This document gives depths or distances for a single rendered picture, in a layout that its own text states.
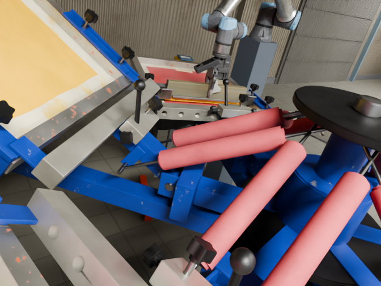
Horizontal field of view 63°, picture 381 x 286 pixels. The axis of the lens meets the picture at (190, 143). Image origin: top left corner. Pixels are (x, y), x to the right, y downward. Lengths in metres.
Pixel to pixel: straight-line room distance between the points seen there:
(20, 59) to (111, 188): 0.41
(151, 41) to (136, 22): 0.31
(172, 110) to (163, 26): 3.02
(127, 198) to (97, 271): 0.50
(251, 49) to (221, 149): 1.51
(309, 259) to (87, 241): 0.33
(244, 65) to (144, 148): 1.48
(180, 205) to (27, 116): 0.42
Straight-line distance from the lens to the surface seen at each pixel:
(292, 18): 2.08
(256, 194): 0.58
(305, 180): 0.76
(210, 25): 1.57
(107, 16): 3.82
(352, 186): 0.61
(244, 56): 2.19
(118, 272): 0.44
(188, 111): 1.22
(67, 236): 0.48
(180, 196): 0.79
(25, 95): 0.83
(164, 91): 1.42
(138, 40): 4.03
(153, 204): 0.90
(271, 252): 0.73
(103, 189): 0.94
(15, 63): 0.90
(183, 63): 2.05
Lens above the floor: 1.51
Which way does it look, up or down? 29 degrees down
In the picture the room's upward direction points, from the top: 13 degrees clockwise
